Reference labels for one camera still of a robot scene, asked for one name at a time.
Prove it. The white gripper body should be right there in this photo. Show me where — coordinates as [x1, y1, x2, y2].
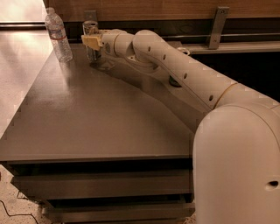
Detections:
[101, 29, 124, 56]

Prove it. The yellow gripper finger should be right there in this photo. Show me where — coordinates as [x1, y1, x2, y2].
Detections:
[81, 34, 102, 51]

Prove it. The silver redbull can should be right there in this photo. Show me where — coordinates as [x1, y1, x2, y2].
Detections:
[81, 20, 101, 63]

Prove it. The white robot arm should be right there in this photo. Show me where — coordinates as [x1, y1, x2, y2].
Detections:
[82, 30, 280, 224]

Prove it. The clear plastic water bottle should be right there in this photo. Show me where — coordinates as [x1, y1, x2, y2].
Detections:
[45, 7, 73, 63]

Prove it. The green soda can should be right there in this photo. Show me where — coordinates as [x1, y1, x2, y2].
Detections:
[169, 46, 191, 88]

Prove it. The grey drawer cabinet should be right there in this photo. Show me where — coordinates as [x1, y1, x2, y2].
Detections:
[0, 41, 205, 224]

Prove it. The upper grey drawer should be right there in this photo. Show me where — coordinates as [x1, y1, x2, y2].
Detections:
[12, 170, 193, 200]

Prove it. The grey drawer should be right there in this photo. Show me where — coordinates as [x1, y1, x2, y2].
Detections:
[12, 170, 193, 200]
[43, 203, 194, 224]

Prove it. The lower grey drawer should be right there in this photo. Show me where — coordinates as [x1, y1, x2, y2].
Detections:
[43, 203, 194, 224]

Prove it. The left metal bracket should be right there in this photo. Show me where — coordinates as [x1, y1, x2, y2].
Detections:
[84, 10, 97, 21]

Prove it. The metal bracket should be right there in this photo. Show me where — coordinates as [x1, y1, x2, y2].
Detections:
[207, 6, 229, 50]
[84, 10, 97, 21]

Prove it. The right metal bracket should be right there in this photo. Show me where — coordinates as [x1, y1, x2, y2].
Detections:
[207, 6, 229, 50]

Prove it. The horizontal metal rail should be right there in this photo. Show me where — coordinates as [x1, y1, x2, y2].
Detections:
[163, 32, 280, 42]

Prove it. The black floor cable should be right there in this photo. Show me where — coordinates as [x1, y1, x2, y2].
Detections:
[0, 191, 40, 224]

